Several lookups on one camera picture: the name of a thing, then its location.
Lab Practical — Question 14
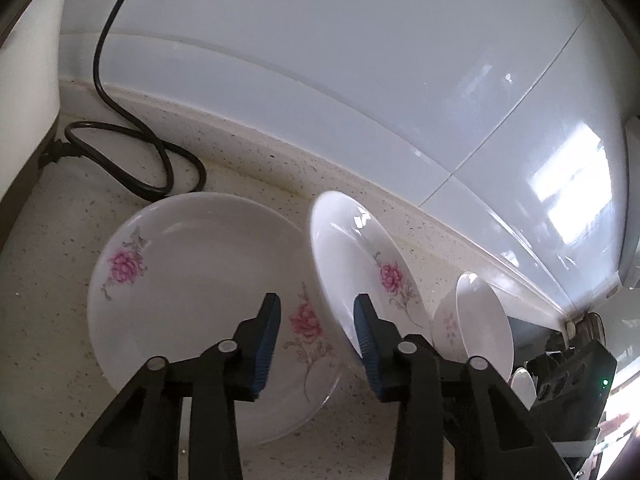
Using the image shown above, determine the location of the small white dish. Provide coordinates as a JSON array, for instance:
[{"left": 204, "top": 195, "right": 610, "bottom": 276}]
[{"left": 511, "top": 367, "right": 538, "bottom": 411}]

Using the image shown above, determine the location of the white appliance casing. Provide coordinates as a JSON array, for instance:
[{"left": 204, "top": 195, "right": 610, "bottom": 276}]
[{"left": 620, "top": 115, "right": 640, "bottom": 291}]

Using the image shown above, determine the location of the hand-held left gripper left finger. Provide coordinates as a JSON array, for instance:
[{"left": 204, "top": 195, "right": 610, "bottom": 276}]
[{"left": 55, "top": 292, "right": 282, "bottom": 480}]

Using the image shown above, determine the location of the white ceramic bowl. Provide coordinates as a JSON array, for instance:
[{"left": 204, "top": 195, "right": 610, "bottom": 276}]
[{"left": 432, "top": 271, "right": 514, "bottom": 383}]

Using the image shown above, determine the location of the cream rice cooker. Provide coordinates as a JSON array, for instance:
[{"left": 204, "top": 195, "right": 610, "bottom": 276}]
[{"left": 0, "top": 0, "right": 63, "bottom": 201}]

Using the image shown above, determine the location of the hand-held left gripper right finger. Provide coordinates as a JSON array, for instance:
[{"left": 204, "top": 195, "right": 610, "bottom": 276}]
[{"left": 352, "top": 294, "right": 576, "bottom": 480}]

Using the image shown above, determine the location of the large floral white plate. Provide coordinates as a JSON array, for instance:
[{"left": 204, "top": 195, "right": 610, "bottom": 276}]
[{"left": 87, "top": 191, "right": 343, "bottom": 445}]

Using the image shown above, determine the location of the deep floral white plate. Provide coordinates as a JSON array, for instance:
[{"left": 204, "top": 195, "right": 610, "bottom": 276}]
[{"left": 309, "top": 190, "right": 436, "bottom": 376}]

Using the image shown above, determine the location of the black power cord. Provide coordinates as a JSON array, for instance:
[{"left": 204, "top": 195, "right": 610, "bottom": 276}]
[{"left": 39, "top": 0, "right": 208, "bottom": 200}]

